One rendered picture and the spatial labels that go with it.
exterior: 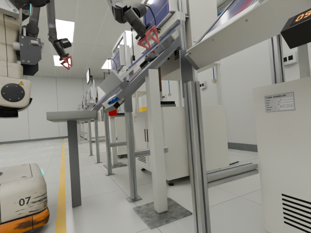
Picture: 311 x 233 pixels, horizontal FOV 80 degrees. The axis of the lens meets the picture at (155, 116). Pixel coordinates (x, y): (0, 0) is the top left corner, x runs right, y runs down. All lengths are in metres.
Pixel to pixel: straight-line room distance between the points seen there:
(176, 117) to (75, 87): 9.02
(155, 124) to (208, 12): 1.27
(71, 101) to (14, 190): 9.15
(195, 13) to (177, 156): 1.22
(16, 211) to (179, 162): 1.02
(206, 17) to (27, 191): 1.81
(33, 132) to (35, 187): 9.07
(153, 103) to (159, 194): 0.50
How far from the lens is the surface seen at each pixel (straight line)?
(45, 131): 10.08
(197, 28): 1.82
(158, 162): 1.06
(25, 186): 1.10
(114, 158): 2.38
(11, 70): 1.30
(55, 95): 10.18
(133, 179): 1.32
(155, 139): 1.04
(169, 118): 1.44
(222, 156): 1.80
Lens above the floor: 0.52
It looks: 1 degrees up
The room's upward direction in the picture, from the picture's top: 4 degrees counter-clockwise
